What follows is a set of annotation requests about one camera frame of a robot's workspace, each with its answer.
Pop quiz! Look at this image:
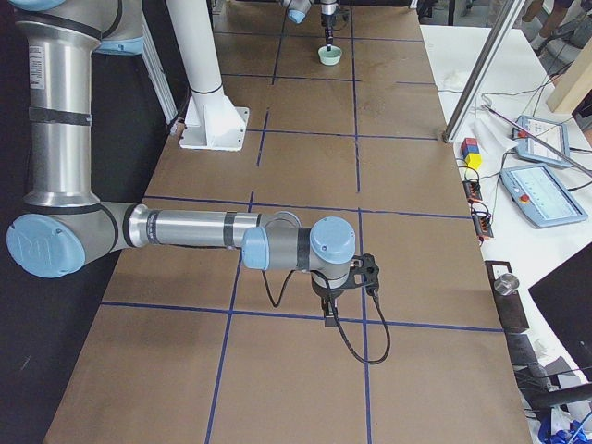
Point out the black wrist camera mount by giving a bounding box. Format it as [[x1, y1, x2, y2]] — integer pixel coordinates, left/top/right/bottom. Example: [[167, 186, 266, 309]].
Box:
[[344, 253, 379, 298]]

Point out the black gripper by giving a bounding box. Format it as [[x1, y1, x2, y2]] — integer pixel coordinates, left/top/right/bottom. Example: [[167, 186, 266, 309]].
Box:
[[320, 0, 337, 50], [310, 271, 347, 327]]

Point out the black plate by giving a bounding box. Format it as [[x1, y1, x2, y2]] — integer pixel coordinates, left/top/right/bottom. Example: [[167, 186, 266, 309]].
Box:
[[485, 260, 529, 333]]

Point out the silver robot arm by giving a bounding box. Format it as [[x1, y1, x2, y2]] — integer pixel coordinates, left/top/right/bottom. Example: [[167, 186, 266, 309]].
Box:
[[6, 1, 357, 325], [279, 0, 339, 51]]

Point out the near teach pendant tablet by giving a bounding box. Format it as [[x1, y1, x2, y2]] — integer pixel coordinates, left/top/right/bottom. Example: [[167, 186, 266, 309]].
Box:
[[499, 164, 588, 228]]

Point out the teach pendant tablet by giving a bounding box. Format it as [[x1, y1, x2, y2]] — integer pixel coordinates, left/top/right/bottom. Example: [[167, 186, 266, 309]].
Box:
[[512, 115, 571, 168], [499, 164, 588, 228]]

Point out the crumpled white tissue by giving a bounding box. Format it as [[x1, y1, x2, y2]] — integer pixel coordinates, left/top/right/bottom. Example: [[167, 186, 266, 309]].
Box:
[[441, 69, 470, 92]]

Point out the black orange connector block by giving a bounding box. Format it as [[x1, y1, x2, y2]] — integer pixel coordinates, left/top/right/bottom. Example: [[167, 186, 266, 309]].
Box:
[[462, 179, 483, 204]]

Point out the blue cube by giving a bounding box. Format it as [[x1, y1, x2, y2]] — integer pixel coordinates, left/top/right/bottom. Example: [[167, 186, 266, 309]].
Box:
[[461, 144, 480, 158]]

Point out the black camera cable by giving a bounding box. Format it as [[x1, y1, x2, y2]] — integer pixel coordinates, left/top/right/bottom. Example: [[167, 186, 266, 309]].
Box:
[[261, 267, 390, 365]]

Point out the silver metal cylinder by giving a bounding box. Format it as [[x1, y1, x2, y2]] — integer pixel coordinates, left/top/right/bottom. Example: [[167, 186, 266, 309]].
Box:
[[493, 273, 520, 296]]

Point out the aluminium frame post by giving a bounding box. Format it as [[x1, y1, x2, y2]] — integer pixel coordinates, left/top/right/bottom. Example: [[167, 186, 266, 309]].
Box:
[[442, 0, 525, 142]]

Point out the far teach pendant tablet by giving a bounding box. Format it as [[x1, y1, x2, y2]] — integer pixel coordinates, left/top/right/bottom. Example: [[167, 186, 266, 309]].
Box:
[[512, 115, 571, 168]]

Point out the metal grabber tool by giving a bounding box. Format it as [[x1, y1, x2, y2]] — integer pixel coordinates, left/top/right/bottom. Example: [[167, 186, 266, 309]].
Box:
[[480, 103, 591, 178]]

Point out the yellow cube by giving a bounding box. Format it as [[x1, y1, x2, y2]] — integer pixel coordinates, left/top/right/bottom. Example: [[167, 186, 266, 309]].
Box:
[[463, 153, 482, 170]]

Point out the mint green bowl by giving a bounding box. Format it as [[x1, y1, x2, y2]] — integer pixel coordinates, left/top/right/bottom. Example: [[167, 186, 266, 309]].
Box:
[[317, 45, 342, 67]]

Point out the white pedestal column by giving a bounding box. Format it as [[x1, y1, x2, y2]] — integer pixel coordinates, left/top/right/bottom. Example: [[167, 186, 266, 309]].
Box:
[[166, 0, 250, 152]]

